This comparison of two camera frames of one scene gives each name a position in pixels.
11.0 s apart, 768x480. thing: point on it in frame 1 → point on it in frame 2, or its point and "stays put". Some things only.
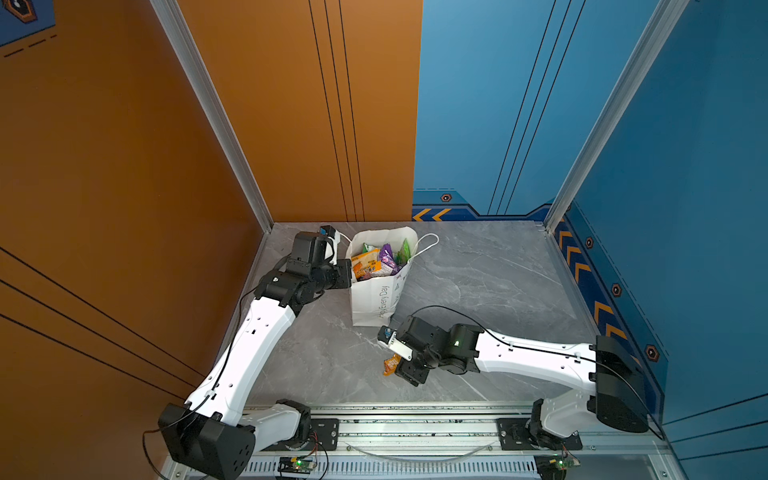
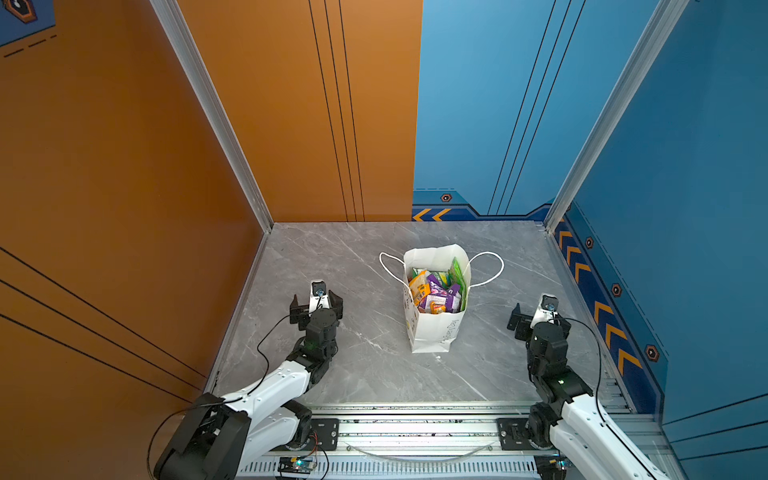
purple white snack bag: (389, 264) → (437, 292)
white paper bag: (372, 301) → (434, 333)
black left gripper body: (327, 270) → (332, 315)
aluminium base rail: (458, 442) stays put
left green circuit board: (295, 465) stays put
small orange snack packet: (366, 263) → (419, 286)
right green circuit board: (553, 466) stays put
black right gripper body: (415, 370) → (534, 370)
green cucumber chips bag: (404, 254) → (457, 277)
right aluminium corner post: (665, 19) stays put
